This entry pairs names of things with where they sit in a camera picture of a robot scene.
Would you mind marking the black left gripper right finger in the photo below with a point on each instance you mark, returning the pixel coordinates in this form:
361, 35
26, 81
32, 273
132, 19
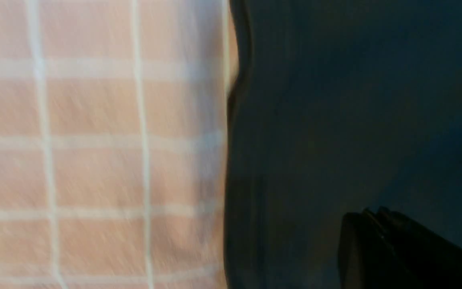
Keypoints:
434, 261

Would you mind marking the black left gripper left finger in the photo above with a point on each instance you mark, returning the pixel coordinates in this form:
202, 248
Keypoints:
365, 261

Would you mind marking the dark gray long-sleeved shirt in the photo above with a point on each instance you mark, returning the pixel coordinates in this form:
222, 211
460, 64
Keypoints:
338, 106

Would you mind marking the pink checkered tablecloth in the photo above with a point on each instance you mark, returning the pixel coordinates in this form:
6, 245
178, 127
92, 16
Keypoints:
112, 143

